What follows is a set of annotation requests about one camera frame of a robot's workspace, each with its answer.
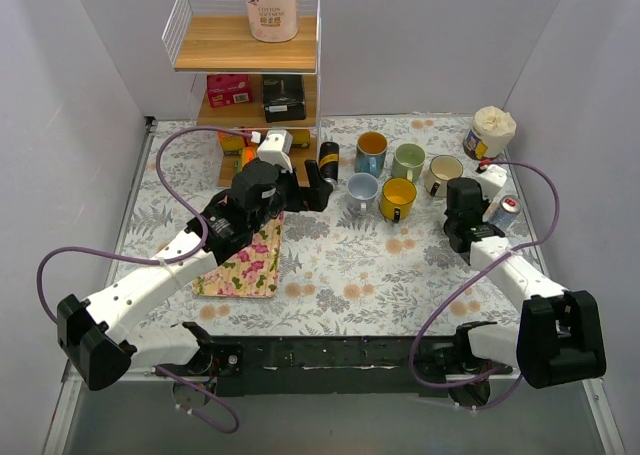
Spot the grey-blue mug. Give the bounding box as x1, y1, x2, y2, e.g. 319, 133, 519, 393
347, 173, 379, 216

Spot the blue butterfly ceramic mug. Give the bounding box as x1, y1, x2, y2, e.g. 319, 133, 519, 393
355, 132, 388, 178

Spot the yellow mug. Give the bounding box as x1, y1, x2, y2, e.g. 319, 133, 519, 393
380, 177, 417, 223

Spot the light green mug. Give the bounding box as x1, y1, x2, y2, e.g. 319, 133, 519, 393
391, 143, 426, 184

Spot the cream ceramic mug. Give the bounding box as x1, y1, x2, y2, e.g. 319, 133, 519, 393
424, 155, 464, 197

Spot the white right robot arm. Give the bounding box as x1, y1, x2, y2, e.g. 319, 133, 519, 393
444, 177, 606, 389

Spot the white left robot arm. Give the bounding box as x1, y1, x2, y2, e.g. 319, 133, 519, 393
57, 159, 333, 391

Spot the black beverage can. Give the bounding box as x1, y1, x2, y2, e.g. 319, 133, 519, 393
318, 141, 339, 187

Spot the yellow box right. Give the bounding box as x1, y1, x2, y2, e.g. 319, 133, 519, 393
289, 128, 311, 149

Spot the yellow box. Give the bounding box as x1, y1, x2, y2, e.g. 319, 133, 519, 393
217, 131, 248, 156
289, 128, 311, 149

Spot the orange yellow sponge pack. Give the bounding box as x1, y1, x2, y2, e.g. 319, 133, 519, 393
234, 146, 257, 173

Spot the yellow box left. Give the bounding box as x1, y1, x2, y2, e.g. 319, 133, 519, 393
217, 131, 248, 156

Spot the floral serving tray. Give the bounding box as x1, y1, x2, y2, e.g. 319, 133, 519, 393
192, 214, 284, 298

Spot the black coffee bag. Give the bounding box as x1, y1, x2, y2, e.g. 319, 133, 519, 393
262, 74, 307, 123

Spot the floral tablecloth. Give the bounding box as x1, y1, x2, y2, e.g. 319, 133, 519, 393
121, 121, 519, 336

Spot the red tissue box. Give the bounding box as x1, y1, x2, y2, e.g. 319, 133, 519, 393
206, 74, 252, 108

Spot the wrapped toilet paper roll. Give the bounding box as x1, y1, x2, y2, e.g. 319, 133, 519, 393
246, 0, 299, 43

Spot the cartoon jar with cloth lid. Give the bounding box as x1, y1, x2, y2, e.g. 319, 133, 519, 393
462, 106, 517, 160

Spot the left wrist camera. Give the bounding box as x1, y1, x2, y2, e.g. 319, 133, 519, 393
250, 129, 293, 172

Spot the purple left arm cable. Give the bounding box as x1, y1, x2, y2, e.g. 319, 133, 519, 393
35, 127, 264, 435

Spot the wooden wire shelf rack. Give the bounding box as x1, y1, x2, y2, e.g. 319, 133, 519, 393
162, 0, 321, 185

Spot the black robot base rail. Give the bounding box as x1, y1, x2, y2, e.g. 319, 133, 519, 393
166, 335, 493, 406

